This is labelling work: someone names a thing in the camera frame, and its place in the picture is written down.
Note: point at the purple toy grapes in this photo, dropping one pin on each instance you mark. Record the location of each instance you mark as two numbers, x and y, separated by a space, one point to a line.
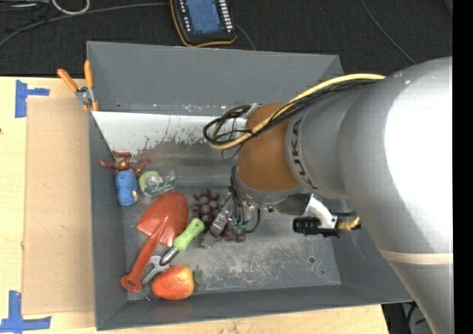
205 205

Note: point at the red toy shovel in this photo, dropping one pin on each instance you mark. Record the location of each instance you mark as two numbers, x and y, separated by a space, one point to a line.
164 214

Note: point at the blue knobbly toy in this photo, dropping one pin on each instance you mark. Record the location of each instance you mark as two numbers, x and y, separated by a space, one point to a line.
126 186

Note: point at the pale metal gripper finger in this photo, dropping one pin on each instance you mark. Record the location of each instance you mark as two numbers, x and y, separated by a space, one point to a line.
221 219
208 241

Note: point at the brown cardboard board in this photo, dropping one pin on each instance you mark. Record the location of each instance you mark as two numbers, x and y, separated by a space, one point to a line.
55 207

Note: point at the grey metal bin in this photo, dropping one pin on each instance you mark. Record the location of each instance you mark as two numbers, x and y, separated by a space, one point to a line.
221 77

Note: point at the brown toy animal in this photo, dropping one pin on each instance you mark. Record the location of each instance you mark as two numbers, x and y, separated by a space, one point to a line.
123 164

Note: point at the black cylinder on white bracket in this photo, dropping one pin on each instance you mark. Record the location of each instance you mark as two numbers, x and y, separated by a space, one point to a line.
314 224

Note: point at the red toy strawberry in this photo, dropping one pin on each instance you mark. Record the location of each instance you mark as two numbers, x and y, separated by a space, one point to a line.
173 283

